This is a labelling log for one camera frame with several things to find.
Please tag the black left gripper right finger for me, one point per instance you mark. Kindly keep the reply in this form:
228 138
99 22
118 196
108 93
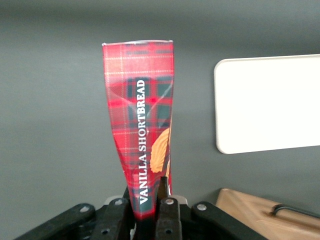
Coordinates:
168 220

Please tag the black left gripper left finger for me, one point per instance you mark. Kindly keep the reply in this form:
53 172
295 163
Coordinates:
116 220

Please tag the red tartan cookie box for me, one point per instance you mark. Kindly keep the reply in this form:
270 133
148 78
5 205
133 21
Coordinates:
140 105

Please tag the beige rectangular tray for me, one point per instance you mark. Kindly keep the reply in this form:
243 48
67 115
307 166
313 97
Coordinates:
270 102

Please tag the wooden drawer cabinet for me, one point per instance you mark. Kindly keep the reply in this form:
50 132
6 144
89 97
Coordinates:
250 207

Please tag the wooden drawer front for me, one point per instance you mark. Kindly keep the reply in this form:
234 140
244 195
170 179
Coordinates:
295 227

